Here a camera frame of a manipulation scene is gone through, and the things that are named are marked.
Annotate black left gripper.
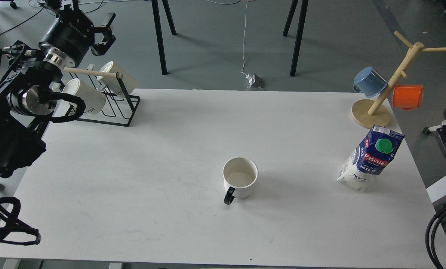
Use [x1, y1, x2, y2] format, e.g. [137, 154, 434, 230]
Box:
[38, 0, 116, 68]

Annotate white mug with black handle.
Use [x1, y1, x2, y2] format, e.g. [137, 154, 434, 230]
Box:
[222, 157, 258, 205]

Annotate blue white milk carton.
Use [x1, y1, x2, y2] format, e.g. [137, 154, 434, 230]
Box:
[337, 124, 405, 191]

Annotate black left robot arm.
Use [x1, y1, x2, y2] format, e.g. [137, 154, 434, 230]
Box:
[0, 0, 116, 245]

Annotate white mug on rack rear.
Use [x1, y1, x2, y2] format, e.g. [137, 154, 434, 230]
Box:
[96, 61, 138, 95]

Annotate white mug on rack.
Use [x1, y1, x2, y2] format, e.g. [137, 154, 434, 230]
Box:
[96, 61, 138, 95]
[63, 78, 107, 115]

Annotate white mug on rack front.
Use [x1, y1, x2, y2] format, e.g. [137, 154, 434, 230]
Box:
[63, 78, 107, 115]

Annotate black table legs left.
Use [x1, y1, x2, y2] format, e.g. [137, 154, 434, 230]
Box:
[151, 0, 177, 75]

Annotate black table legs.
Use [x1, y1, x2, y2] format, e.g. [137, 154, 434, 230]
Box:
[282, 0, 309, 77]
[151, 0, 177, 75]

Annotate grey floor power socket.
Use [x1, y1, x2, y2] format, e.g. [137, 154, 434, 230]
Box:
[246, 74, 264, 90]

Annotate black table legs right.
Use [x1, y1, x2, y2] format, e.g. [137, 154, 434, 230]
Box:
[282, 0, 309, 77]

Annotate blue mug on tree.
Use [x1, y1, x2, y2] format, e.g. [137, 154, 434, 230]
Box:
[353, 67, 388, 98]

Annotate wooden mug tree stand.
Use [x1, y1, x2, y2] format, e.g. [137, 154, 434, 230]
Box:
[351, 31, 446, 129]

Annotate orange mug on tree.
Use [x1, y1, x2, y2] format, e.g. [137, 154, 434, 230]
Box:
[391, 84, 424, 111]

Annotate white chair base leg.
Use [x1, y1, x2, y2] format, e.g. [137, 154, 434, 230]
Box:
[422, 120, 446, 135]

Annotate black wire mug rack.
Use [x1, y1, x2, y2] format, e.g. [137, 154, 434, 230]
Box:
[60, 65, 141, 127]

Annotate white floor cable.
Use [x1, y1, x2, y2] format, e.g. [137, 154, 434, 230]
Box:
[204, 0, 254, 90]

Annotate black corrugated cable right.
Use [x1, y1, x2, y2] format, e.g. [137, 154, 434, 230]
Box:
[425, 196, 446, 269]

